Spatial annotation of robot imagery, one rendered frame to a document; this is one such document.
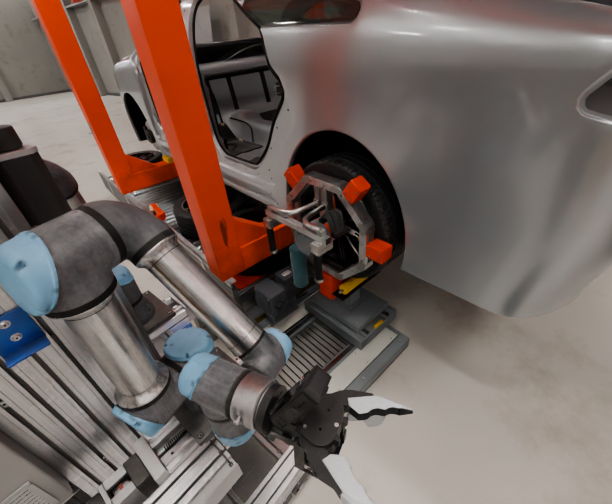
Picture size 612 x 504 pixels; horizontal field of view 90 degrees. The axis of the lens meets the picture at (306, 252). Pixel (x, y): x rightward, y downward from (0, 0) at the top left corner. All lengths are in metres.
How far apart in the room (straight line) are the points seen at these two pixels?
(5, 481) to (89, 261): 0.58
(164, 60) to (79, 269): 1.06
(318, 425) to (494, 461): 1.51
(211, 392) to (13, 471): 0.58
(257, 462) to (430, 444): 0.83
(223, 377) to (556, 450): 1.77
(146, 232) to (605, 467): 2.06
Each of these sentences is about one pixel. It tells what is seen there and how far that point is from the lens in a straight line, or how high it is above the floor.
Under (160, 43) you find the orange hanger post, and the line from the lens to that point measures 1.50.
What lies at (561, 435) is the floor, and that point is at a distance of 2.12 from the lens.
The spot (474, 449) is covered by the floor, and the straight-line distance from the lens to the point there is 1.91.
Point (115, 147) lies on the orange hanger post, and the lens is 3.46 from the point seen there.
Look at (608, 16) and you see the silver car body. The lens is 1.09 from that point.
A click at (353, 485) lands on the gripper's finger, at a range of 0.44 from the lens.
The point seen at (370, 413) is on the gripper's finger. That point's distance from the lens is 0.50.
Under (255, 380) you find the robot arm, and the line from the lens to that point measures 0.51.
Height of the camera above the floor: 1.67
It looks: 35 degrees down
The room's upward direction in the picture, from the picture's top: 6 degrees counter-clockwise
